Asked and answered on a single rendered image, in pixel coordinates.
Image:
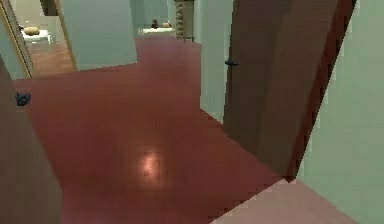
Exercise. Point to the brown room door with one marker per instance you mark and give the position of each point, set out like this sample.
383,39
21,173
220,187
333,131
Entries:
266,83
23,166

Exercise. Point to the tan round object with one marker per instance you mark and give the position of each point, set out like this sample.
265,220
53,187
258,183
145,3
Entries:
166,25

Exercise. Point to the tan round loaf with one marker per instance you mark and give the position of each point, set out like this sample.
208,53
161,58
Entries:
31,30

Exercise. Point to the tan framed room door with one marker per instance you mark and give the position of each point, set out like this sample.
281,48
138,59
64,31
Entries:
16,36

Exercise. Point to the brown woven tall shelf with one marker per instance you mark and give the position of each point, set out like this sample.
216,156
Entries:
184,18

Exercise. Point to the white low table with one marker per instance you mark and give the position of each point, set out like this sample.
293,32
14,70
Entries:
156,31

